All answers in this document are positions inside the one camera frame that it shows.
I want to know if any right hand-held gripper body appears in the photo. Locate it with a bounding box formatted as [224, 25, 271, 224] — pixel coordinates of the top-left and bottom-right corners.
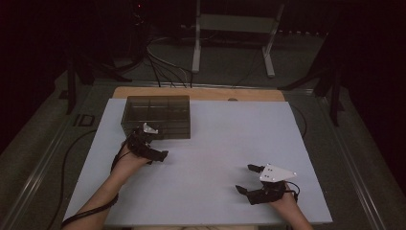
[245, 163, 298, 206]

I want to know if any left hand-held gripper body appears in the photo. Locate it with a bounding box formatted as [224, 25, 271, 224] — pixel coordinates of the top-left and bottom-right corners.
[126, 122, 160, 162]

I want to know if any clear bottom drawer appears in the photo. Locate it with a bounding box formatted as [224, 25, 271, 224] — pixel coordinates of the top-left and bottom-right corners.
[124, 128, 192, 141]

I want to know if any smoky clear drawer box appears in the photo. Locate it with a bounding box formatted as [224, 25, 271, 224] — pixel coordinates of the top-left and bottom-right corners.
[120, 95, 192, 141]

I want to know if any person's right hand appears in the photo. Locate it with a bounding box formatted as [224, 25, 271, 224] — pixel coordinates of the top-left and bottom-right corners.
[267, 191, 299, 213]

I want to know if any person's left hand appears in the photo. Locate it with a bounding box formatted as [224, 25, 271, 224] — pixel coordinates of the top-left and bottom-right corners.
[109, 144, 153, 180]

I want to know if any white board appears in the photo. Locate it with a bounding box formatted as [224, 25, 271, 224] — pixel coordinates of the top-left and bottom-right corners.
[61, 98, 333, 228]

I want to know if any black tripod stand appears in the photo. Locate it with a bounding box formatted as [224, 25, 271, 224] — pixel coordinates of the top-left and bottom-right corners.
[64, 52, 132, 115]
[277, 30, 347, 127]

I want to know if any dark equipment with red light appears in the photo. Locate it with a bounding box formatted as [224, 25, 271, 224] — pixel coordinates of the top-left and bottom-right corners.
[125, 0, 151, 66]

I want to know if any grey metal stand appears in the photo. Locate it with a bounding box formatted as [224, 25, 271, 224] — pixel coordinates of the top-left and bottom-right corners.
[191, 0, 285, 79]

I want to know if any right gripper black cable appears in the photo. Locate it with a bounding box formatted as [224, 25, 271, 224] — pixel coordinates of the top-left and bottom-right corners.
[283, 180, 302, 202]

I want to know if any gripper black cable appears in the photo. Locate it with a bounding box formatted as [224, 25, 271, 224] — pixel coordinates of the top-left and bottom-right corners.
[60, 139, 133, 228]
[283, 180, 302, 202]

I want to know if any black floor cable bundle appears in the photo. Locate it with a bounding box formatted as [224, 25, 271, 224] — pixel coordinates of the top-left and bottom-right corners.
[147, 52, 193, 89]

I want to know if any thin black floor cable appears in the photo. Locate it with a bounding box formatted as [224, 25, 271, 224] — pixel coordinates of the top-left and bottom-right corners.
[289, 104, 308, 141]

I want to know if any white floor cable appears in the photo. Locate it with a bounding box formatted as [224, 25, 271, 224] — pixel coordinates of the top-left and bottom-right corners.
[146, 35, 194, 89]

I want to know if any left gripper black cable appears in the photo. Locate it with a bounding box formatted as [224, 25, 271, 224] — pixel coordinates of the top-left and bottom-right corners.
[60, 139, 133, 228]

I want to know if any long black floor cable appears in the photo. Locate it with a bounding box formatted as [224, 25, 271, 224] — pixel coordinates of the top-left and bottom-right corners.
[47, 128, 99, 230]

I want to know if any metal floor rail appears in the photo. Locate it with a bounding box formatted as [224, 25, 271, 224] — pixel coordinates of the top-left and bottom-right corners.
[0, 92, 97, 230]
[319, 94, 389, 230]

